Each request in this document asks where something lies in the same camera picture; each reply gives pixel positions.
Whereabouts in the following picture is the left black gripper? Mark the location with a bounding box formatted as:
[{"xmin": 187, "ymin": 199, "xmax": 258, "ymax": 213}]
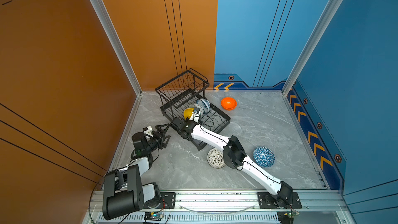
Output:
[{"xmin": 145, "ymin": 124, "xmax": 170, "ymax": 155}]

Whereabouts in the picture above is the yellow plastic bowl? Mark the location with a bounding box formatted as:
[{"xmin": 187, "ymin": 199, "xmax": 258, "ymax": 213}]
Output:
[{"xmin": 183, "ymin": 107, "xmax": 194, "ymax": 120}]

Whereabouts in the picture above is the blue floral white bowl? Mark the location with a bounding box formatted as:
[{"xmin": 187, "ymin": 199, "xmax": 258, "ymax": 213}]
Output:
[{"xmin": 197, "ymin": 99, "xmax": 211, "ymax": 115}]

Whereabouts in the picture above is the orange plastic bowl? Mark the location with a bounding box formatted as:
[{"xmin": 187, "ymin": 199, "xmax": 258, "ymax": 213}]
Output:
[{"xmin": 221, "ymin": 97, "xmax": 237, "ymax": 111}]

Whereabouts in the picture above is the green patterned white bowl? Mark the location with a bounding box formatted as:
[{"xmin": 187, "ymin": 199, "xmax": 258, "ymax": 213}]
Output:
[{"xmin": 191, "ymin": 103, "xmax": 203, "ymax": 113}]

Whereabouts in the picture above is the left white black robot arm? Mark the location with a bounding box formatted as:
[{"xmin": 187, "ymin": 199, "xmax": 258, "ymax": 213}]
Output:
[{"xmin": 102, "ymin": 124, "xmax": 171, "ymax": 220}]

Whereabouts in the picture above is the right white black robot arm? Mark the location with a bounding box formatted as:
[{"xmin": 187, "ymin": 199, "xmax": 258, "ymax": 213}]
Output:
[{"xmin": 172, "ymin": 118, "xmax": 293, "ymax": 208}]

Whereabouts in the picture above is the white red-dotted bowl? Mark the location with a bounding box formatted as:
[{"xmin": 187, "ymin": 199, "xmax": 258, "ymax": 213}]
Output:
[{"xmin": 207, "ymin": 148, "xmax": 226, "ymax": 169}]

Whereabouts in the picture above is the left green circuit board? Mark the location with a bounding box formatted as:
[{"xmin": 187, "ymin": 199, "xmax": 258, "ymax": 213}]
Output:
[{"xmin": 144, "ymin": 212, "xmax": 166, "ymax": 224}]

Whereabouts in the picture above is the green circuit board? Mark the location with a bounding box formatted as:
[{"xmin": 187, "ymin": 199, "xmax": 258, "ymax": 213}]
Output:
[
  {"xmin": 144, "ymin": 212, "xmax": 166, "ymax": 224},
  {"xmin": 285, "ymin": 209, "xmax": 300, "ymax": 219}
]

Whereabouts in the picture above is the dark blue geometric bowl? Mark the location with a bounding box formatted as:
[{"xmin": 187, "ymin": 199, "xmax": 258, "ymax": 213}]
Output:
[{"xmin": 253, "ymin": 146, "xmax": 276, "ymax": 168}]

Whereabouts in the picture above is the right green circuit board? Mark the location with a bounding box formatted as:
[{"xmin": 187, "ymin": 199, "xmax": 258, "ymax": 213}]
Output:
[{"xmin": 285, "ymin": 209, "xmax": 300, "ymax": 219}]

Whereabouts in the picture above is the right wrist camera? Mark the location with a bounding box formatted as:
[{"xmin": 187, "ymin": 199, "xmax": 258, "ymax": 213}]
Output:
[{"xmin": 190, "ymin": 107, "xmax": 202, "ymax": 122}]

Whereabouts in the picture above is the black wire dish rack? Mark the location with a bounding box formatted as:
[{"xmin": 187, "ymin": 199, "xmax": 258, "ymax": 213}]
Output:
[{"xmin": 155, "ymin": 68, "xmax": 231, "ymax": 134}]

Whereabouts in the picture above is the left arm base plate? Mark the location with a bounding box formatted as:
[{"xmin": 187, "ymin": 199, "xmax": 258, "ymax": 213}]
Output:
[{"xmin": 144, "ymin": 192, "xmax": 176, "ymax": 210}]

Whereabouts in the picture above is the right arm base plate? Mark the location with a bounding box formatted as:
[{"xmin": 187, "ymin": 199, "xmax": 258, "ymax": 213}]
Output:
[{"xmin": 257, "ymin": 192, "xmax": 302, "ymax": 209}]

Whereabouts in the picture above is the aluminium front rail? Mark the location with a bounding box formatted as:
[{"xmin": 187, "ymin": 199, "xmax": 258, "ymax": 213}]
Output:
[{"xmin": 83, "ymin": 188, "xmax": 352, "ymax": 224}]

